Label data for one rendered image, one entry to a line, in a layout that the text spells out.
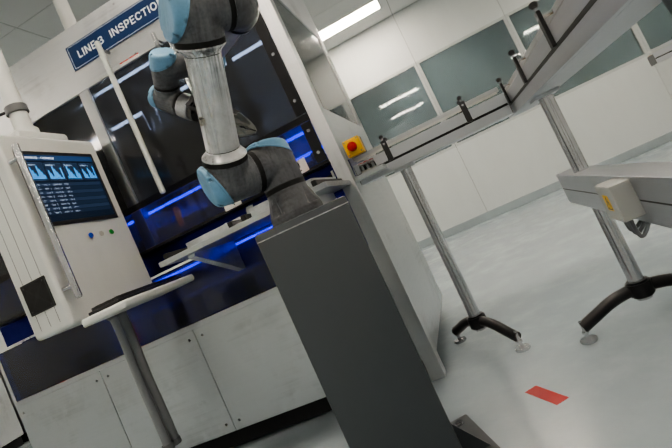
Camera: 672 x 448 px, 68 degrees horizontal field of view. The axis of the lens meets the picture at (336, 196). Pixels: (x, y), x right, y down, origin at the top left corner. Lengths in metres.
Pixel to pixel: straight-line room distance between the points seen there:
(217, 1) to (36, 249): 1.21
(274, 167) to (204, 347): 1.27
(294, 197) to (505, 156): 5.46
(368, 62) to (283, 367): 5.17
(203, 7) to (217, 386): 1.74
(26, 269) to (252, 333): 0.91
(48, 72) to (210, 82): 1.66
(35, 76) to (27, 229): 0.99
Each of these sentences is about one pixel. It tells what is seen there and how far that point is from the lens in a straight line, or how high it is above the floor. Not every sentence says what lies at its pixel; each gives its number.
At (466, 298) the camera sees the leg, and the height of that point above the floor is 0.22.
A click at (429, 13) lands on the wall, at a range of 6.91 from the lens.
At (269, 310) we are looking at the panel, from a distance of 2.22.
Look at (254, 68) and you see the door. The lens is 2.22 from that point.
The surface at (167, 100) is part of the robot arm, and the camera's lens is 1.58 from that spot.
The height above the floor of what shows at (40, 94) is 1.90.
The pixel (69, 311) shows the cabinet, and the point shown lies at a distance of 2.02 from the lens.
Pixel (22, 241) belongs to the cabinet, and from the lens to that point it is 2.09.
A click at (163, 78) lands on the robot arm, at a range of 1.55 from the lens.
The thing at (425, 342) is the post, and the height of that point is 0.15.
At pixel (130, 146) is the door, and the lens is 2.48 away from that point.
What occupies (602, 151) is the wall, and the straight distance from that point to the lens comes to 6.82.
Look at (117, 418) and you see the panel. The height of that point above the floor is 0.34.
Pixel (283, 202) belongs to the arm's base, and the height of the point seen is 0.84.
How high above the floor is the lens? 0.72
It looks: 3 degrees up
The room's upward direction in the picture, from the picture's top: 25 degrees counter-clockwise
